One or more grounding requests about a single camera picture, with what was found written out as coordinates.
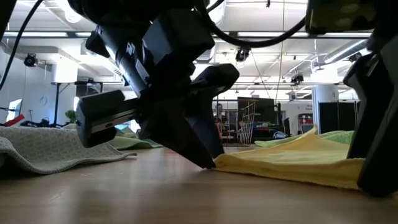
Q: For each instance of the black ceiling spotlight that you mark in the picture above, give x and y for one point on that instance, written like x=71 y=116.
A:
x=243 y=54
x=297 y=78
x=356 y=57
x=30 y=60

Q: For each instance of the yellow microfiber towel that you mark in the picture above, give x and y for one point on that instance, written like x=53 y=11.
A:
x=280 y=165

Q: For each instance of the red bar object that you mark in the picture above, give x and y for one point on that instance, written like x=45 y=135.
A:
x=15 y=120

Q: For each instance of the lime green microfiber towel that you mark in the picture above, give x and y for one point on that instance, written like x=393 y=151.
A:
x=339 y=137

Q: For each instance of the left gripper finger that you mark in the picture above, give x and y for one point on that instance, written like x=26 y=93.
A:
x=206 y=124
x=174 y=133

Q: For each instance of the black tall frame stand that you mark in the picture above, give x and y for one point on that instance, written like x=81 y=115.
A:
x=57 y=102

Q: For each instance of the large black screen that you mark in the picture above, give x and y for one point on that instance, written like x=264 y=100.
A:
x=264 y=109

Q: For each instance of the black room partition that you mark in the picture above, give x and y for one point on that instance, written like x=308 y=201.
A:
x=335 y=118

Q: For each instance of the round wall clock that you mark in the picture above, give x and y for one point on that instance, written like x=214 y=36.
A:
x=43 y=100

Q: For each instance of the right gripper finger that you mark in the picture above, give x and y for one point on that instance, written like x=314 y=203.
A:
x=385 y=140
x=362 y=109

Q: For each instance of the red white cart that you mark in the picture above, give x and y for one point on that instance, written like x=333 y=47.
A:
x=304 y=119

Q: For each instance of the green background plant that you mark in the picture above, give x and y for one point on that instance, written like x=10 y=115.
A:
x=71 y=115

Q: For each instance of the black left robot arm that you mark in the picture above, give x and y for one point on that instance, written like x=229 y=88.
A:
x=124 y=53

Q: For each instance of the grey waffle microfiber towel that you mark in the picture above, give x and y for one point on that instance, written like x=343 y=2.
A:
x=46 y=149

